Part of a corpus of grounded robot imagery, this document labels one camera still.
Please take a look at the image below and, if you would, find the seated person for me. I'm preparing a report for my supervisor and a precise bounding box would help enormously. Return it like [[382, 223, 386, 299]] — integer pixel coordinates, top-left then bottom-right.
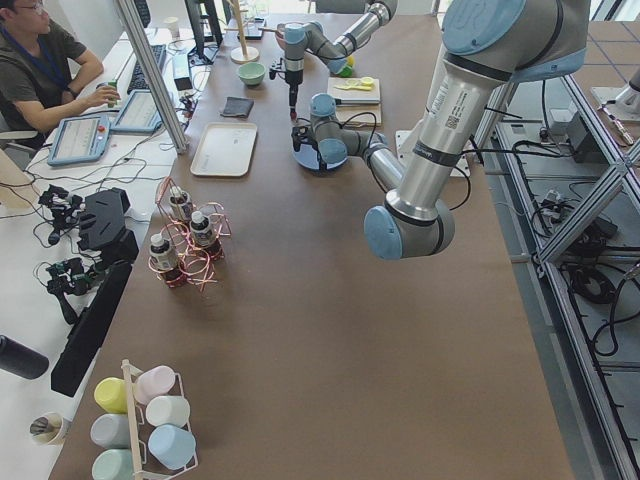
[[1, 1, 113, 149]]

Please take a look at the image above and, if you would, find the grey folded cloth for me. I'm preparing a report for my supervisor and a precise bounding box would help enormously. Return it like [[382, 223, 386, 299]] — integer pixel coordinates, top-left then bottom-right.
[[220, 96, 254, 118]]

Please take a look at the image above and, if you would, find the mint green cup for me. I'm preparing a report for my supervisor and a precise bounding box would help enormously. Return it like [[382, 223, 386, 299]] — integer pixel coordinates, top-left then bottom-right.
[[91, 449, 134, 480]]

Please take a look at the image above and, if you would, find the grey cup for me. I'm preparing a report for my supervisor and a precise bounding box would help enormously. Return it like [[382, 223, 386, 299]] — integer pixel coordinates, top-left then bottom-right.
[[90, 413, 130, 449]]

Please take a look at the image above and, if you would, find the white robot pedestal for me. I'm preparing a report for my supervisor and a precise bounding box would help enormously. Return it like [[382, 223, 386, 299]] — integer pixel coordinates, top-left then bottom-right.
[[394, 119, 470, 177]]

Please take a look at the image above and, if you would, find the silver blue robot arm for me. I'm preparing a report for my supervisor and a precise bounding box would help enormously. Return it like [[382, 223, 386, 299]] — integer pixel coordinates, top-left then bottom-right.
[[269, 0, 398, 121], [292, 1, 590, 260]]

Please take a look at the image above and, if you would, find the wooden cutting board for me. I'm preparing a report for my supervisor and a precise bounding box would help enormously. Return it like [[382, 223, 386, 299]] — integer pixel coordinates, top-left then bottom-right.
[[327, 77, 382, 126]]

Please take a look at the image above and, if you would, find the pink bowl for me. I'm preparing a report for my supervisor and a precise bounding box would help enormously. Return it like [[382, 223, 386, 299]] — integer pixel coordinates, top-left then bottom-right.
[[275, 23, 286, 50]]

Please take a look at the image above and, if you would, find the blue teach pendant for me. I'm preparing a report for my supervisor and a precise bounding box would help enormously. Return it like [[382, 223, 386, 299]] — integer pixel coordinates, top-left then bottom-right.
[[111, 89, 162, 134], [47, 114, 110, 167]]

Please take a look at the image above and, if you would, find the black keyboard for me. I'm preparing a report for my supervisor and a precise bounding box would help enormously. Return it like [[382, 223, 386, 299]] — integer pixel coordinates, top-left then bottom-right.
[[126, 44, 168, 96]]

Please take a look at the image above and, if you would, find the aluminium frame post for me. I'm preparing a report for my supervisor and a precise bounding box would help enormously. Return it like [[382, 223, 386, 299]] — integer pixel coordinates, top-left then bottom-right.
[[113, 0, 188, 154]]

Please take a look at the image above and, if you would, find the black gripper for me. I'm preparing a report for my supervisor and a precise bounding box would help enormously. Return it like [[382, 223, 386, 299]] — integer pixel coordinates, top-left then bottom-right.
[[269, 57, 304, 112], [291, 125, 317, 152]]

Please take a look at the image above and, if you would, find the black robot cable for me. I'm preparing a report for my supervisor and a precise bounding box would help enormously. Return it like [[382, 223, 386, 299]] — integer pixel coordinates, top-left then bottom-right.
[[339, 112, 474, 211]]

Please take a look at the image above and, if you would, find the pink cup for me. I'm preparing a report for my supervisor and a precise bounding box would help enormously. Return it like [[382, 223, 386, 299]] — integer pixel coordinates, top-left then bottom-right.
[[134, 365, 175, 405]]

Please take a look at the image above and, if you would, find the paper cup with utensils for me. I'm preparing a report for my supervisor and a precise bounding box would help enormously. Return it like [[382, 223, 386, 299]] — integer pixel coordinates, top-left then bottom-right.
[[29, 412, 71, 445]]

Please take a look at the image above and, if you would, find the steel muddler black tip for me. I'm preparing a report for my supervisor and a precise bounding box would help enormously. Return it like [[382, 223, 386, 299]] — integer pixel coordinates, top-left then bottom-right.
[[334, 97, 380, 107]]

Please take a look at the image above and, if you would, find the blue plastic plate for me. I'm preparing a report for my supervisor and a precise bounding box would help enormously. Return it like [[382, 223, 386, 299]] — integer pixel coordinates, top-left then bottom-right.
[[293, 139, 348, 172]]

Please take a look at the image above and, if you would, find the green bottle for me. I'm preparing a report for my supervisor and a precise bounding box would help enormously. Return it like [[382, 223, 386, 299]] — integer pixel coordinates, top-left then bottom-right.
[[107, 80, 120, 108]]

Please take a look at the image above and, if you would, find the cream rabbit tray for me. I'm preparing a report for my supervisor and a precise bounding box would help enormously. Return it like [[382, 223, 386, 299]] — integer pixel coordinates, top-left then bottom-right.
[[190, 122, 258, 178]]

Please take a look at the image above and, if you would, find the green bowl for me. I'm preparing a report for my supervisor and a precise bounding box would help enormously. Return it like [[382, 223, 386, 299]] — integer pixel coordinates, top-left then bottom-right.
[[237, 62, 266, 87]]

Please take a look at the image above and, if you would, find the blue cup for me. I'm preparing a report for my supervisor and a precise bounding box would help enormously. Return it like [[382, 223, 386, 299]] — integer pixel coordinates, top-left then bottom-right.
[[148, 424, 196, 470]]

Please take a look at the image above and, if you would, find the black water bottle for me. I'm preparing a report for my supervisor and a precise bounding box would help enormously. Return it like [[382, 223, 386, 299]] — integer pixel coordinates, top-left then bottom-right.
[[1, 335, 49, 380]]

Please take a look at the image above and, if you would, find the copper wire bottle rack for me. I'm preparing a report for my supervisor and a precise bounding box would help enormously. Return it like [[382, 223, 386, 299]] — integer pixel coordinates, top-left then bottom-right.
[[147, 177, 231, 289]]

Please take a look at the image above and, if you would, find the yellow cup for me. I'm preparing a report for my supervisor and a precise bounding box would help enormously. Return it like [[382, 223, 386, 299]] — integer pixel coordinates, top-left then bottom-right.
[[94, 377, 127, 414]]

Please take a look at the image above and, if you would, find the wooden stand round base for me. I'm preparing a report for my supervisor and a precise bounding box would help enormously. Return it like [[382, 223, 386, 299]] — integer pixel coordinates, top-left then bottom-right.
[[226, 0, 260, 65]]

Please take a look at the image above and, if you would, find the yellow plastic knife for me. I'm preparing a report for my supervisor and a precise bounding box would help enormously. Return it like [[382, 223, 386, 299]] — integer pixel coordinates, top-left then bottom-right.
[[333, 83, 374, 91]]

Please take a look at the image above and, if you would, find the dark tea bottle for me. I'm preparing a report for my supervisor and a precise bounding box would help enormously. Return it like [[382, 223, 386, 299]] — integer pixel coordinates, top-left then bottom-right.
[[189, 210, 215, 249], [169, 186, 193, 222], [149, 233, 181, 282]]

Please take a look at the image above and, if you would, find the wooden cup rack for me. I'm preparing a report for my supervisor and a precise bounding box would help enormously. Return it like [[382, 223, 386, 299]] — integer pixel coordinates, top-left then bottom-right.
[[121, 359, 200, 480]]

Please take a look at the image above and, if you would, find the white paper cup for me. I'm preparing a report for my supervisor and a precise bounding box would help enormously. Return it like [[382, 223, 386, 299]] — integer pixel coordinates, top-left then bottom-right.
[[163, 16, 180, 40]]

